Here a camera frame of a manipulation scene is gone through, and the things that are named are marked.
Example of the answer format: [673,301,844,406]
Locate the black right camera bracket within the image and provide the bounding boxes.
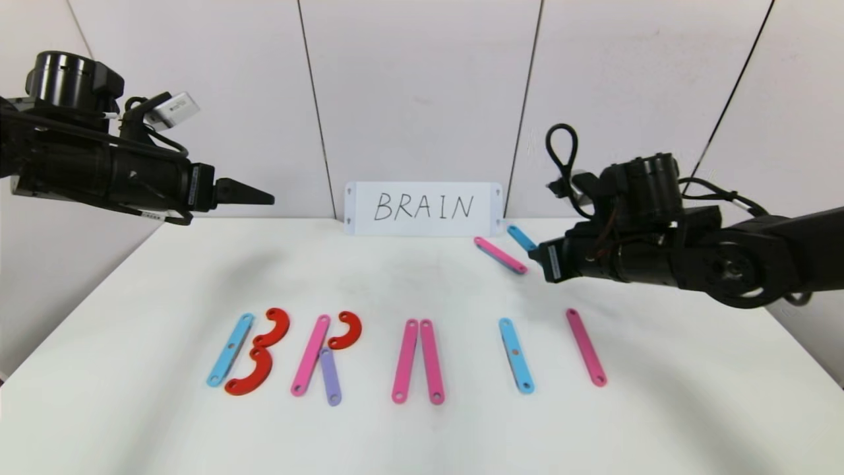
[580,172,618,220]

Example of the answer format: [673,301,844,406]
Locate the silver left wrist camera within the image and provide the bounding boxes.
[146,92,201,130]

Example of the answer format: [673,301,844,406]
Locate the red curved letter piece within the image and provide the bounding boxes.
[328,311,363,350]
[253,307,291,350]
[224,347,274,396]

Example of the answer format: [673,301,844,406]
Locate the black looped right arm cable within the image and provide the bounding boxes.
[545,123,595,220]

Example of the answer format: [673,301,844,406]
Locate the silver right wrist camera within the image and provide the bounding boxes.
[569,170,596,200]

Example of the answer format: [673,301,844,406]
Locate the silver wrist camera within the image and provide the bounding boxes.
[146,92,201,130]
[569,170,596,200]

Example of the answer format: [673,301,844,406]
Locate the white BRAIN sign card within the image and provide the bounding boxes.
[344,182,504,238]

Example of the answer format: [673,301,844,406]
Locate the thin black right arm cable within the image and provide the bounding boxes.
[678,175,771,218]

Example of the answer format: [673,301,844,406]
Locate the black camera bracket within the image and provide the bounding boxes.
[580,172,618,220]
[121,92,177,144]

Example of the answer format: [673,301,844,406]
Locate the black left camera bracket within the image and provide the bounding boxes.
[121,92,177,144]

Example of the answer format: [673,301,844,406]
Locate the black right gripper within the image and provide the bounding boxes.
[527,236,589,283]

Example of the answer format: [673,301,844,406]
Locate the pink bar with holes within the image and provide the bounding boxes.
[291,315,331,397]
[473,237,529,276]
[390,319,420,404]
[419,319,445,405]
[565,308,608,388]

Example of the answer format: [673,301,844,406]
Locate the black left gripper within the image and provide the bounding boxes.
[110,146,275,213]

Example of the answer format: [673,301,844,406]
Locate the blue bar with holes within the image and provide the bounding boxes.
[206,313,255,388]
[498,317,535,395]
[506,225,539,253]

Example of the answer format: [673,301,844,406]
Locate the purple short bar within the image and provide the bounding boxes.
[319,348,342,406]

